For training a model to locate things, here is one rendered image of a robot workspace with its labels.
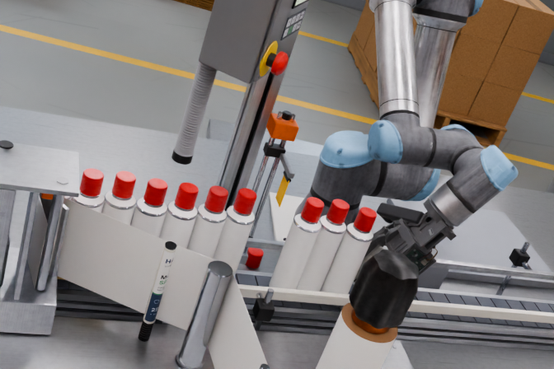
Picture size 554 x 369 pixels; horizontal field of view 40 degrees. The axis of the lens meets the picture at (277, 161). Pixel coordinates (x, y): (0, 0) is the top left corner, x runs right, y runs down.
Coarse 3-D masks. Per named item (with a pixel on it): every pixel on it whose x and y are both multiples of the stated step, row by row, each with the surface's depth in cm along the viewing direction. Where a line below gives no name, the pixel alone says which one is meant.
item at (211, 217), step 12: (216, 192) 127; (204, 204) 129; (216, 204) 127; (204, 216) 128; (216, 216) 128; (204, 228) 128; (216, 228) 129; (192, 240) 131; (204, 240) 130; (216, 240) 131; (204, 252) 131
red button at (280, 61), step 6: (270, 54) 118; (276, 54) 118; (282, 54) 117; (270, 60) 118; (276, 60) 117; (282, 60) 117; (288, 60) 119; (270, 66) 118; (276, 66) 117; (282, 66) 117; (276, 72) 118; (282, 72) 119
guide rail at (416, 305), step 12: (240, 288) 135; (252, 288) 136; (264, 288) 137; (276, 288) 138; (288, 300) 139; (300, 300) 140; (312, 300) 140; (324, 300) 141; (336, 300) 142; (348, 300) 142; (432, 312) 149; (444, 312) 150; (456, 312) 151; (468, 312) 152; (480, 312) 153; (492, 312) 153; (504, 312) 154; (516, 312) 155; (528, 312) 157; (540, 312) 158
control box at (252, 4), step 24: (216, 0) 115; (240, 0) 113; (264, 0) 112; (288, 0) 115; (216, 24) 116; (240, 24) 115; (264, 24) 113; (216, 48) 118; (240, 48) 116; (264, 48) 116; (288, 48) 128; (240, 72) 118; (264, 72) 120
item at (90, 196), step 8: (88, 176) 120; (96, 176) 120; (80, 184) 122; (88, 184) 120; (96, 184) 120; (80, 192) 122; (88, 192) 121; (96, 192) 121; (72, 200) 122; (80, 200) 121; (88, 200) 121; (96, 200) 122; (104, 200) 123; (96, 208) 122; (64, 280) 128
